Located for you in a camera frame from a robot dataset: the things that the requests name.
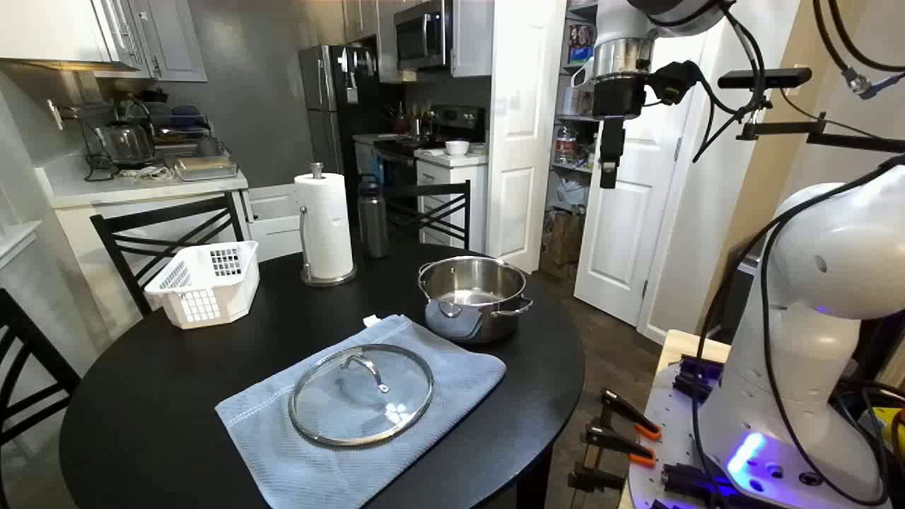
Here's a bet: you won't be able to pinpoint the black wooden chair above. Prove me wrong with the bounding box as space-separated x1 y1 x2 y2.
383 178 475 253
0 284 85 509
86 190 248 320

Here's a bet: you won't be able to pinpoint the white paper towel roll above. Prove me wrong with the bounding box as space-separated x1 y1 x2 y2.
292 161 358 287

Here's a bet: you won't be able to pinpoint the pantry shelves with goods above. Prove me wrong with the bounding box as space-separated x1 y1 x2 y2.
540 0 603 276

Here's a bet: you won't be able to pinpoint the stainless steel pot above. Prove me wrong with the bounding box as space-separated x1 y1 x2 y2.
415 253 538 347

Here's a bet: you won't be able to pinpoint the white upper cabinets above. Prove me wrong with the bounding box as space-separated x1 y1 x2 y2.
0 0 208 84

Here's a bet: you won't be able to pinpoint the white plastic basket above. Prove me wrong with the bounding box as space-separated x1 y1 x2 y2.
142 238 263 332

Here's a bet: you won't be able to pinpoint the black stereo camera bar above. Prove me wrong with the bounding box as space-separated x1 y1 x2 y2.
716 64 813 92

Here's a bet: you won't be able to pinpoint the dark refrigerator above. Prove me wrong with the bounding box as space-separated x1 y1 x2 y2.
296 40 381 191

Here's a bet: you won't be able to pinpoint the white pantry door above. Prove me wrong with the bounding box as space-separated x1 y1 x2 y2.
482 0 571 276

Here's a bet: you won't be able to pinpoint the white base cabinet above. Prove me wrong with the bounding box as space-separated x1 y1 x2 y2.
412 150 492 257

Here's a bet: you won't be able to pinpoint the light blue towel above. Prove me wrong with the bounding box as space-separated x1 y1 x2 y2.
212 311 509 509

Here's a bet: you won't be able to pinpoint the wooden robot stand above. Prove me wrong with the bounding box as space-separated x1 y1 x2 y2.
615 328 905 509

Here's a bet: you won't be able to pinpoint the white panel door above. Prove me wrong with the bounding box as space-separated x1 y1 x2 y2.
571 21 730 328

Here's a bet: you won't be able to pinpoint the white kitchen counter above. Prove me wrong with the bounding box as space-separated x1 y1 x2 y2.
33 151 253 328

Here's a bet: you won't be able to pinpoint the grey water bottle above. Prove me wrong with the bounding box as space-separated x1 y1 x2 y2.
355 173 393 262

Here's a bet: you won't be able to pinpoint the clear glass pot lid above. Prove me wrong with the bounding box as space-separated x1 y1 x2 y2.
286 341 439 451

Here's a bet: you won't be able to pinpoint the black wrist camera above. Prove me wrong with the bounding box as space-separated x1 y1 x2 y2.
644 59 706 106

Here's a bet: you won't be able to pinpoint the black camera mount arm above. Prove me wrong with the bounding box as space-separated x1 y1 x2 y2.
733 89 905 156

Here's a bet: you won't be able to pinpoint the black orange clamp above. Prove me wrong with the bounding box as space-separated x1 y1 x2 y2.
583 423 662 468
598 383 665 443
566 461 628 494

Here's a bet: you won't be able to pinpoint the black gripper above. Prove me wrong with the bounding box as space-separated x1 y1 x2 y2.
591 35 656 191

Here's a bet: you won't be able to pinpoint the black coffee maker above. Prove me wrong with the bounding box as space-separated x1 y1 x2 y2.
75 86 163 182

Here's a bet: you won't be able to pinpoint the steel microwave oven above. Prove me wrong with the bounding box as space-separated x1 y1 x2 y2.
393 0 454 72

